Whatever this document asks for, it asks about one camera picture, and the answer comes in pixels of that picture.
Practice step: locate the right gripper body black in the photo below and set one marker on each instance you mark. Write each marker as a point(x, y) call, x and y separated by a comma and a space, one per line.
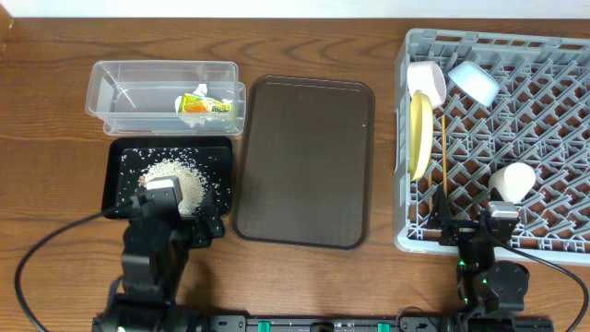
point(461, 233)

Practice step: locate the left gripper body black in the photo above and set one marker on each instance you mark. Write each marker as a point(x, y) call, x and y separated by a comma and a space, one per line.
point(203, 226)

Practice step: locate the pile of white rice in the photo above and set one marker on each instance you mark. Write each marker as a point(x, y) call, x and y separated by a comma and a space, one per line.
point(189, 180)

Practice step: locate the white cup green inside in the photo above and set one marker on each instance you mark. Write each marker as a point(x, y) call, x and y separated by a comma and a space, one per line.
point(513, 182)

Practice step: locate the yellow plate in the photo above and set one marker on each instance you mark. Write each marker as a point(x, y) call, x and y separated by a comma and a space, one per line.
point(421, 134)

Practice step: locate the white tissue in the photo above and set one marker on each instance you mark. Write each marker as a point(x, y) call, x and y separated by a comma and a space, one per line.
point(192, 119)

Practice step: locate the green orange snack wrapper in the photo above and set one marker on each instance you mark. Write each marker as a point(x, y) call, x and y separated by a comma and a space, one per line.
point(190, 103)

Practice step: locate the white pink bowl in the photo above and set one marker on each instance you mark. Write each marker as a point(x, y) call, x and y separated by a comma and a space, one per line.
point(427, 78)

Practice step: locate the light blue bowl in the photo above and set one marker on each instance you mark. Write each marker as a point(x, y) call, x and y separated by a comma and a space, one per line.
point(475, 82)

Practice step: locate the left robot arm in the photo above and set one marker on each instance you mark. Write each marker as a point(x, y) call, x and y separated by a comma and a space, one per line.
point(146, 292)

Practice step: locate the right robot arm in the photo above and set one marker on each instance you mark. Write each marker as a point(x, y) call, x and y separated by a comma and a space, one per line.
point(493, 290)

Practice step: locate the black rectangular waste tray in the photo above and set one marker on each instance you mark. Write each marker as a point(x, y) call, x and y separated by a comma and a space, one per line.
point(120, 144)

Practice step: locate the grey dishwasher rack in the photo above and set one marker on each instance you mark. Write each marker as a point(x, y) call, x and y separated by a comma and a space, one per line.
point(540, 117)

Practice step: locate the clear plastic waste bin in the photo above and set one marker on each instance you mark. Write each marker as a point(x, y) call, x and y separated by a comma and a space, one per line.
point(136, 98)

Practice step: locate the dark brown serving tray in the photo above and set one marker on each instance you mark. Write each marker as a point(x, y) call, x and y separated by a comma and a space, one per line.
point(305, 172)

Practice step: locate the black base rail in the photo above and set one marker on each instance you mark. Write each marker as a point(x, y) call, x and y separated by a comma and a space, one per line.
point(237, 323)

